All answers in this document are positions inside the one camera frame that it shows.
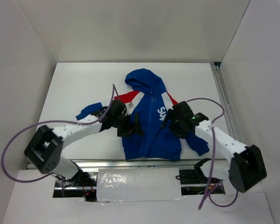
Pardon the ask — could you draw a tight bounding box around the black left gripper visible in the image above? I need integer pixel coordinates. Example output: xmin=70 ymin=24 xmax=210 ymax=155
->
xmin=112 ymin=112 xmax=144 ymax=138

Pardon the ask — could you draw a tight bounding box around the blue white red jacket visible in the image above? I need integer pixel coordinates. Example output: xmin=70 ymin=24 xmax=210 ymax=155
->
xmin=75 ymin=68 xmax=210 ymax=161

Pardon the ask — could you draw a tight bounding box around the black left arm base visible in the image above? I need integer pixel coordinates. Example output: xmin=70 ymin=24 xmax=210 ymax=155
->
xmin=53 ymin=172 xmax=98 ymax=202

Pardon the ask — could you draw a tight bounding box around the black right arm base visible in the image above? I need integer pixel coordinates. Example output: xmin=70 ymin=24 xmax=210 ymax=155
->
xmin=177 ymin=168 xmax=225 ymax=196

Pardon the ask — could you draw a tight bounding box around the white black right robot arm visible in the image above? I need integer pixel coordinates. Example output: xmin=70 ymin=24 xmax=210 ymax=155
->
xmin=161 ymin=101 xmax=267 ymax=193

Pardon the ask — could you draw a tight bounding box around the aluminium side rail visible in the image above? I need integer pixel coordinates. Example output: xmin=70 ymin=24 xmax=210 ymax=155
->
xmin=210 ymin=62 xmax=242 ymax=141

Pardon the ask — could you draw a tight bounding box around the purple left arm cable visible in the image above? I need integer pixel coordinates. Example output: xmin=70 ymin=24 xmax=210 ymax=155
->
xmin=1 ymin=84 xmax=119 ymax=199

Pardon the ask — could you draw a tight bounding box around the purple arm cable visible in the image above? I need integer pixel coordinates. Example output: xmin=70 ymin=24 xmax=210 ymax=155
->
xmin=1 ymin=84 xmax=119 ymax=199
xmin=185 ymin=98 xmax=239 ymax=210

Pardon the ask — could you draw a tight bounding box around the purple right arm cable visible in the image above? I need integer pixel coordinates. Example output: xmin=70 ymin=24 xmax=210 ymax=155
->
xmin=185 ymin=98 xmax=239 ymax=210

